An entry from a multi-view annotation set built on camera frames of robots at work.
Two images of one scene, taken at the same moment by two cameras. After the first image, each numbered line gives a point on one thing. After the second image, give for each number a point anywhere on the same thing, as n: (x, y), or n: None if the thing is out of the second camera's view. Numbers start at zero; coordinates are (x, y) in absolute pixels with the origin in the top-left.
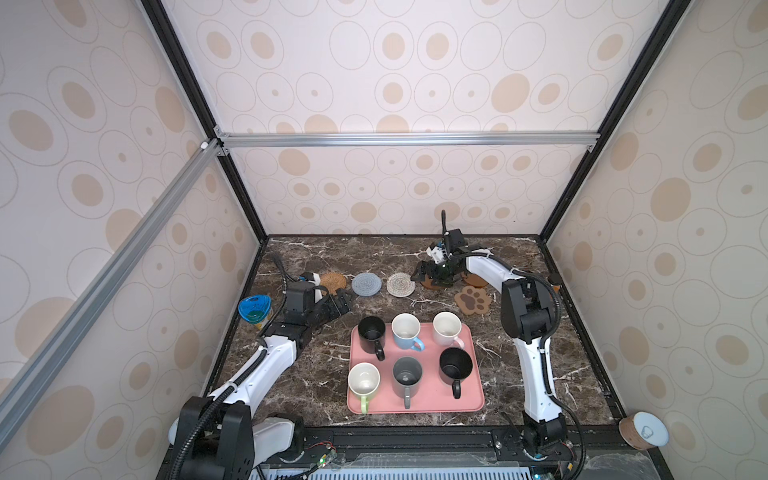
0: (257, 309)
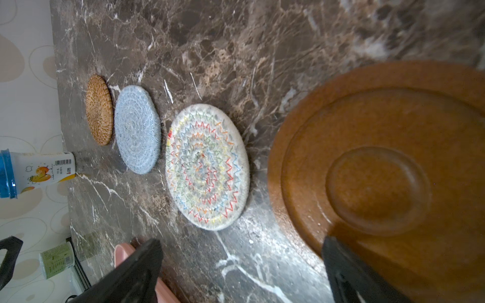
0: (20, 172)
